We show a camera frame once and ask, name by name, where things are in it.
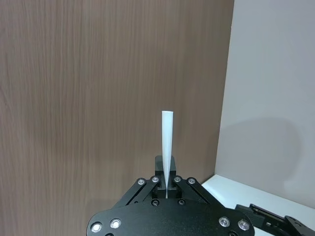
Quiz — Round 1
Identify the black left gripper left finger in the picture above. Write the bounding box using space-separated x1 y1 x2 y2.
112 155 166 209

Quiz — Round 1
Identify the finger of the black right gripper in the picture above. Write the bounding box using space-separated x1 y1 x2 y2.
235 203 315 236

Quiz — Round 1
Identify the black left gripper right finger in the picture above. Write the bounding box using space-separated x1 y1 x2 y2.
167 155 218 205

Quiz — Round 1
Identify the small white plastic piece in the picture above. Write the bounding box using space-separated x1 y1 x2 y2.
161 110 174 199

